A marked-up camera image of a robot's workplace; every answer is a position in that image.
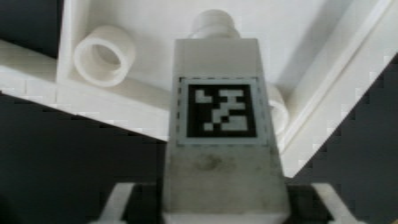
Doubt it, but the white table leg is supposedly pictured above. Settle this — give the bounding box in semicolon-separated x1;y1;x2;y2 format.
161;10;289;224

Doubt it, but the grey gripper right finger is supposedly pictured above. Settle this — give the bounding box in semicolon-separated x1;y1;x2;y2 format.
284;182;369;224

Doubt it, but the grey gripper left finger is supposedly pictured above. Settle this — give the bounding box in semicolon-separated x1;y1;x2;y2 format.
86;182;164;224

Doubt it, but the white square table top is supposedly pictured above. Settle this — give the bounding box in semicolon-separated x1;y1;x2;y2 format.
0;0;398;176

